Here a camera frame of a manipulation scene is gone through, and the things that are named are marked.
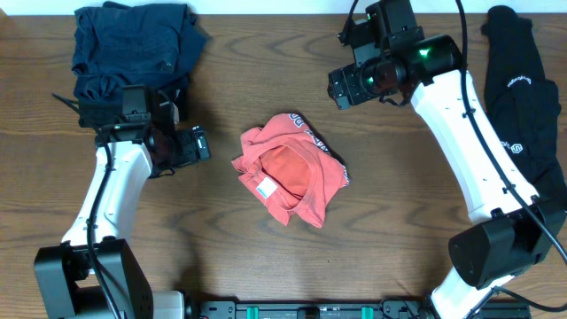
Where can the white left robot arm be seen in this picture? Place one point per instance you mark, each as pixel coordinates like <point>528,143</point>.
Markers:
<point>93,272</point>

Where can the red graphic t-shirt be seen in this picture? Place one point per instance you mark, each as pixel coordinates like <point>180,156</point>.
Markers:
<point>289,169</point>

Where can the black logo shirt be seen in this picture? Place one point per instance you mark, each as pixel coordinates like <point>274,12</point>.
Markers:
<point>522,104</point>

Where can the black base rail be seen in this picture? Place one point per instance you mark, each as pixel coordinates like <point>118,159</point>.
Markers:
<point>391,308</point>

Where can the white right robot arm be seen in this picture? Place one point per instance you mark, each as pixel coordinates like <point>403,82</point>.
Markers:
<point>513,227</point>

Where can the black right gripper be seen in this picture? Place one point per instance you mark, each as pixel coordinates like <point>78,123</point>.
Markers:
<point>338,89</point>

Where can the navy blue folded shirt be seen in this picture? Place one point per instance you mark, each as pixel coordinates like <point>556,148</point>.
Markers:
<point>155,45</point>

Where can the black folded shirt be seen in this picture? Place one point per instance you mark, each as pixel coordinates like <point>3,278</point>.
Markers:
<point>167,108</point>

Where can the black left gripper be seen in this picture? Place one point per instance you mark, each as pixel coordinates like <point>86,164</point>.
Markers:
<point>198,145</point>

